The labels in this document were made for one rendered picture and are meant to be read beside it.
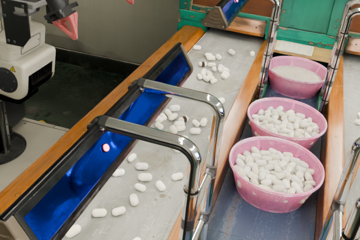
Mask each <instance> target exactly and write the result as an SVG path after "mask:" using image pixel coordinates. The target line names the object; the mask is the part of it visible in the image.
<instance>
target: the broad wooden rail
mask: <svg viewBox="0 0 360 240"><path fill-rule="evenodd" d="M204 34H205V32H204V30H203V29H202V28H201V27H196V26H190V25H184V26H183V27H182V28H181V29H180V30H179V31H178V32H177V33H175V34H174V35H173V36H172V37H171V38H170V39H169V40H168V41H167V42H166V43H165V44H163V45H162V46H161V47H160V48H159V49H158V50H157V51H156V52H155V53H154V54H152V55H151V56H150V57H149V58H148V59H147V60H145V61H144V62H143V63H142V65H140V66H139V67H138V68H137V69H136V70H134V71H133V72H132V73H131V74H130V75H129V76H128V77H127V78H126V79H125V80H124V81H122V82H121V83H120V84H119V85H118V86H117V87H116V88H115V89H114V90H113V91H112V92H110V93H109V94H108V95H107V96H106V97H105V98H104V99H103V100H102V101H101V102H99V103H98V104H97V105H96V106H95V107H94V108H93V109H92V110H91V111H90V112H88V113H87V114H86V115H85V116H84V117H83V118H82V119H81V120H80V121H79V122H78V123H76V124H75V125H74V126H73V127H72V128H70V129H69V130H68V132H67V133H65V134H64V135H63V136H62V137H61V138H60V139H58V140H57V141H56V142H55V143H54V144H53V145H52V146H51V147H50V148H49V149H47V150H46V151H45V152H44V153H43V154H42V155H41V156H40V157H39V158H38V159H37V160H35V161H34V162H33V163H32V164H31V165H30V166H29V167H28V168H27V169H26V170H24V171H23V172H22V173H21V174H20V175H19V176H18V177H17V178H16V179H15V180H13V181H12V182H11V183H10V184H9V185H8V186H7V187H6V188H5V189H4V190H3V191H1V192H0V214H1V213H3V212H4V211H5V210H6V209H7V208H8V207H9V206H10V205H11V204H12V203H13V202H14V201H15V200H16V199H17V198H18V197H19V196H20V195H21V194H23V193H24V192H25V191H26V190H27V189H28V188H29V187H30V186H31V185H32V184H33V183H34V182H35V181H36V180H37V179H38V178H39V177H40V176H41V175H42V174H43V173H44V172H45V171H46V170H47V169H48V168H49V167H50V166H51V165H52V164H53V163H54V162H55V161H56V160H57V159H58V158H60V157H61V156H62V155H63V154H64V153H65V152H66V151H67V150H68V149H69V148H70V147H71V146H72V145H73V144H74V143H75V142H76V141H77V140H78V139H79V138H80V137H81V136H82V135H83V134H84V133H85V132H86V131H87V125H88V124H89V123H90V122H91V121H92V120H93V119H94V118H95V117H96V116H98V115H104V114H105V113H106V112H107V111H108V110H109V109H110V108H111V107H112V106H113V105H114V104H115V103H116V102H117V101H118V100H119V99H120V98H121V97H122V96H123V95H124V94H125V93H126V92H127V91H128V86H129V85H130V84H131V83H132V82H133V81H134V80H136V79H139V78H142V77H143V76H144V75H145V74H146V73H147V72H148V71H149V70H150V69H151V68H152V67H153V66H154V65H155V64H156V63H157V62H158V61H159V60H160V59H161V58H162V57H163V56H164V55H165V54H166V53H167V52H168V51H169V50H170V49H171V48H172V47H173V46H174V45H175V44H176V43H177V42H180V43H182V45H183V47H184V49H185V51H186V53H188V52H189V51H190V50H191V49H192V48H193V46H194V45H195V44H196V43H197V42H198V41H199V40H200V39H201V38H202V37H203V36H204Z"/></svg>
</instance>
